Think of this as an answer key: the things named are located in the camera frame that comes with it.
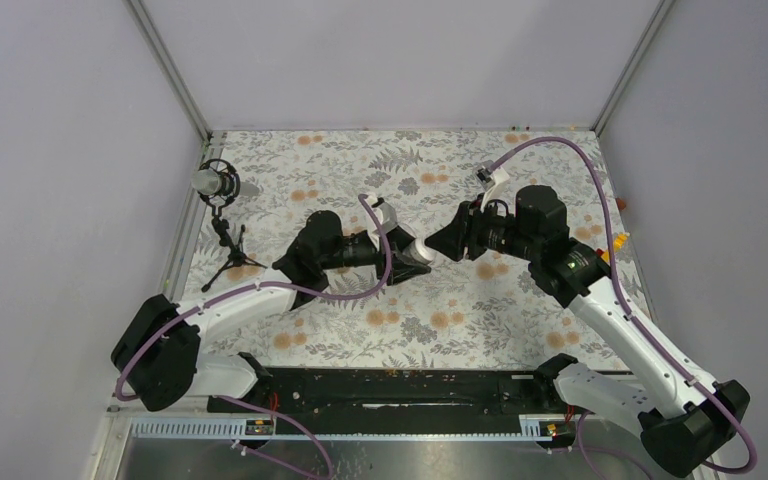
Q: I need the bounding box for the white slotted cable duct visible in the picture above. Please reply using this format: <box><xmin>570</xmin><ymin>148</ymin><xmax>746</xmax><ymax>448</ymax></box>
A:
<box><xmin>130</xmin><ymin>417</ymin><xmax>556</xmax><ymax>442</ymax></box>

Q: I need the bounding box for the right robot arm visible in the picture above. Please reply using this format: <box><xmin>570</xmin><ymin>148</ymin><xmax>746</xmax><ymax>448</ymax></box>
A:
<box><xmin>425</xmin><ymin>185</ymin><xmax>750</xmax><ymax>477</ymax></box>

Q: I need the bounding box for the purple cable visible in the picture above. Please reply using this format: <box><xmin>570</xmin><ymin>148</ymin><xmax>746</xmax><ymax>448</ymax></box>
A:
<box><xmin>114</xmin><ymin>193</ymin><xmax>395</xmax><ymax>480</ymax></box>
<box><xmin>476</xmin><ymin>136</ymin><xmax>759</xmax><ymax>480</ymax></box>

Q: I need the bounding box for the colourful toy block stack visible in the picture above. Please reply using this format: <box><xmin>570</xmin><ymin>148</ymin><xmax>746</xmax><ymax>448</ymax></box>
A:
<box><xmin>596</xmin><ymin>233</ymin><xmax>630</xmax><ymax>262</ymax></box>

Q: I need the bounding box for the microphone on tripod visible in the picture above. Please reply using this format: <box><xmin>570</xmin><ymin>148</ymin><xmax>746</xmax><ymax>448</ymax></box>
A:
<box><xmin>191</xmin><ymin>158</ymin><xmax>265</xmax><ymax>293</ymax></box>

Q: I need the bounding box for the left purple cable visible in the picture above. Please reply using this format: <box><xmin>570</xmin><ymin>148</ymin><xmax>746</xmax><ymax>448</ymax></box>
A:
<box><xmin>114</xmin><ymin>193</ymin><xmax>395</xmax><ymax>480</ymax></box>

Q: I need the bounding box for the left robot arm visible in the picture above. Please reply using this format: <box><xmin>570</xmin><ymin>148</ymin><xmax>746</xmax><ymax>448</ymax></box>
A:
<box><xmin>111</xmin><ymin>195</ymin><xmax>437</xmax><ymax>412</ymax></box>

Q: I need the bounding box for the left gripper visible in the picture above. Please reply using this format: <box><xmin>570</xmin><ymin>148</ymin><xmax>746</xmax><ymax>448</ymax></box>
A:
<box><xmin>322</xmin><ymin>227</ymin><xmax>432</xmax><ymax>284</ymax></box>

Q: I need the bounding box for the floral table mat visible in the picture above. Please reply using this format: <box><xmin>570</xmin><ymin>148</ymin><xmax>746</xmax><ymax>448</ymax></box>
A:
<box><xmin>177</xmin><ymin>130</ymin><xmax>625</xmax><ymax>371</ymax></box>

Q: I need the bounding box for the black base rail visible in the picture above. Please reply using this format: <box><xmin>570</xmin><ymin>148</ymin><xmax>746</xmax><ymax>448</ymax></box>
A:
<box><xmin>243</xmin><ymin>367</ymin><xmax>582</xmax><ymax>435</ymax></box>

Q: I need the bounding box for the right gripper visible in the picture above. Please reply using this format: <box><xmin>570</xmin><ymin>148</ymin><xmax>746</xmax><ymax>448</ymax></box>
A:
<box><xmin>424</xmin><ymin>193</ymin><xmax>540</xmax><ymax>262</ymax></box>

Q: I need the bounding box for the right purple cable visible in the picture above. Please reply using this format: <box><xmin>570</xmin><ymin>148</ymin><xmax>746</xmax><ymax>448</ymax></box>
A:
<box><xmin>476</xmin><ymin>136</ymin><xmax>759</xmax><ymax>480</ymax></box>

